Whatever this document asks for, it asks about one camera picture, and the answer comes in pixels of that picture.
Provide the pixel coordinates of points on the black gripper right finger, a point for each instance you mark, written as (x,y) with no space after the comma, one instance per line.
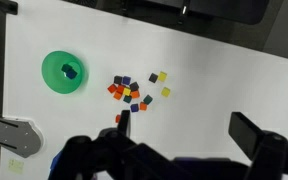
(250,133)

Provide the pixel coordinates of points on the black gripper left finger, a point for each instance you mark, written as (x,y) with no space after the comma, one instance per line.
(94,153)

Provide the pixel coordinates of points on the red-orange block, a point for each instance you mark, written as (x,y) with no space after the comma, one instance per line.
(117,118)
(112,88)

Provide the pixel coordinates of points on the blue block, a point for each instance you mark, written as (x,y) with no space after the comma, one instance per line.
(72,74)
(134,107)
(126,80)

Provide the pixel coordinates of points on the dark green block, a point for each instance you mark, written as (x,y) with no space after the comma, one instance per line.
(127,99)
(65,68)
(147,99)

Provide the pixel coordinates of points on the dark purple block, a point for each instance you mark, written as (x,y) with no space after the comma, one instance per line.
(134,86)
(153,78)
(117,79)

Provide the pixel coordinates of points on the green plastic bowl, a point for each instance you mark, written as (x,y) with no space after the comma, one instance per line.
(55,80)

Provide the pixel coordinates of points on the black monitor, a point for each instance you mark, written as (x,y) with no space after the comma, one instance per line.
(224,10)

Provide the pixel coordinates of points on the grey metal bracket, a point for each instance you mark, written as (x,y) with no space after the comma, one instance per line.
(17,135)

